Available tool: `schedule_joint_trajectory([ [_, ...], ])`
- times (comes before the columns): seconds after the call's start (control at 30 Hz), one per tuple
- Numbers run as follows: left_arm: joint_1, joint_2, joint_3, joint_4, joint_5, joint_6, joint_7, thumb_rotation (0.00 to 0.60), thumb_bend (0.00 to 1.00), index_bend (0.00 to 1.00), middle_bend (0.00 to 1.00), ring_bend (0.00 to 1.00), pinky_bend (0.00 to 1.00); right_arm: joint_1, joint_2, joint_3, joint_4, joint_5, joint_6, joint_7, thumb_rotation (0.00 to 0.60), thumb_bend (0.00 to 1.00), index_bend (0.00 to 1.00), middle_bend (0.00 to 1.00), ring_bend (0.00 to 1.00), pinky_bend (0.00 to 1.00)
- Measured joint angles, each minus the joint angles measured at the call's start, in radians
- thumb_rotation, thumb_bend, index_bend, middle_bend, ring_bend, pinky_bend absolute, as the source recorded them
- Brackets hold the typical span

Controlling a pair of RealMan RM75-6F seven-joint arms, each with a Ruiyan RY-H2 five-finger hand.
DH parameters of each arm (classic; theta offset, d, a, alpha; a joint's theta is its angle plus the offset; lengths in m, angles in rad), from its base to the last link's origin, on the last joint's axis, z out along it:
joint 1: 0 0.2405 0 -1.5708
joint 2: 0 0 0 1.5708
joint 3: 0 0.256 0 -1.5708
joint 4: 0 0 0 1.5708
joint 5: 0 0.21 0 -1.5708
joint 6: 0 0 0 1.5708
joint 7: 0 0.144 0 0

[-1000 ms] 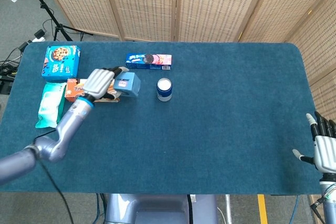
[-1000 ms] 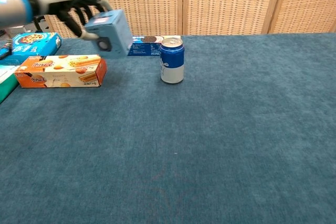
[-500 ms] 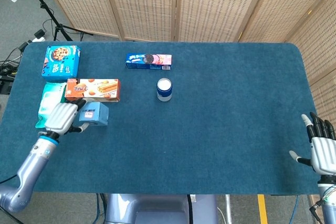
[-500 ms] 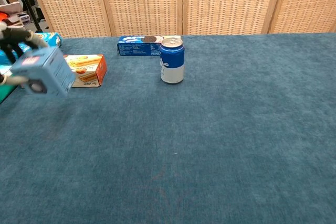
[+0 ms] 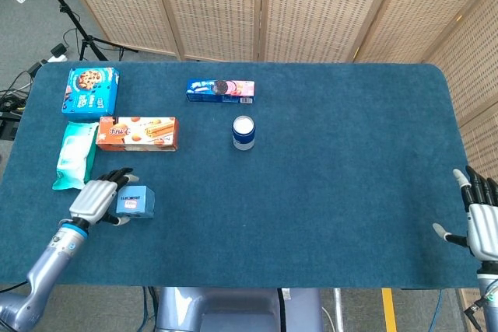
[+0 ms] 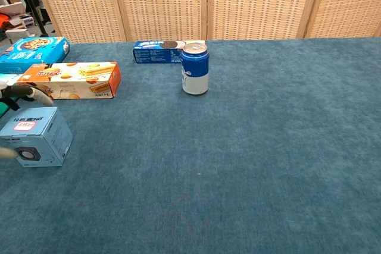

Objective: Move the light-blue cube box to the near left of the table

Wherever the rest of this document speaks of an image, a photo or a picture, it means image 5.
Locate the blue and white drink can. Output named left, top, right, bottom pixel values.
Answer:
left=232, top=115, right=257, bottom=151

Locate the yellow floor tape strip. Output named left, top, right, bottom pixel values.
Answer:
left=381, top=288, right=398, bottom=332

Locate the grey metal table leg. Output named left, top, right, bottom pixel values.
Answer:
left=333, top=288, right=345, bottom=332

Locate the black floor cables bundle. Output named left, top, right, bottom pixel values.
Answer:
left=0, top=68, right=37, bottom=141

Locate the orange egg roll biscuit box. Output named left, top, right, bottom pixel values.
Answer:
left=95, top=116, right=180, bottom=152

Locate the blue chocolate chip cookie box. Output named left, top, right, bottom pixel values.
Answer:
left=61, top=67, right=120, bottom=122

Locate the small light blue box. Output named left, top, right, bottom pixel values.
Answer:
left=116, top=185, right=156, bottom=220

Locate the black tripod stand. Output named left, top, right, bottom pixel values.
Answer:
left=30, top=0, right=139, bottom=62

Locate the blue table cloth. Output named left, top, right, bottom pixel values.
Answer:
left=0, top=60, right=480, bottom=290

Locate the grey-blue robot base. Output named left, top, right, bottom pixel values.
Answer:
left=155, top=287, right=324, bottom=332

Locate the blue cable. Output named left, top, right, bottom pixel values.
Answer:
left=141, top=287, right=156, bottom=328
left=429, top=288, right=445, bottom=332

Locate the blue sandwich cookie box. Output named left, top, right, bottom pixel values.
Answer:
left=186, top=78, right=256, bottom=105

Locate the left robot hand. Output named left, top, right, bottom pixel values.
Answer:
left=68, top=167, right=139, bottom=228

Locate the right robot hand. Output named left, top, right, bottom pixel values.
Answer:
left=432, top=166, right=498, bottom=261

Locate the wicker wooden folding screen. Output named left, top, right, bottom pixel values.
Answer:
left=54, top=0, right=498, bottom=183

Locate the teal wet wipes pack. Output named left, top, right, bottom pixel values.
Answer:
left=51, top=121, right=100, bottom=192

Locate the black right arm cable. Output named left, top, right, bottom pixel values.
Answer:
left=463, top=279, right=498, bottom=330

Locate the thin white cable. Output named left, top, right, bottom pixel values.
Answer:
left=321, top=306, right=336, bottom=332

